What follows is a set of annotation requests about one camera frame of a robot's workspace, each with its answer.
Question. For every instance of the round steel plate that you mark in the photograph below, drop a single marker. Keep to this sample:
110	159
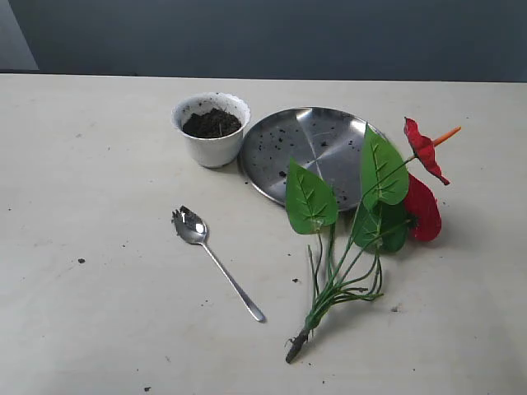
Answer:
325	141

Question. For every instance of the steel spork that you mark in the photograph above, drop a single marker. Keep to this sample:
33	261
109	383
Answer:
192	229

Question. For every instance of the artificial red anthurium plant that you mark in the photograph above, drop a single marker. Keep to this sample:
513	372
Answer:
394	205

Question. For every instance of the white plastic flower pot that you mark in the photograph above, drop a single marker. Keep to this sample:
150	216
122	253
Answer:
213	125

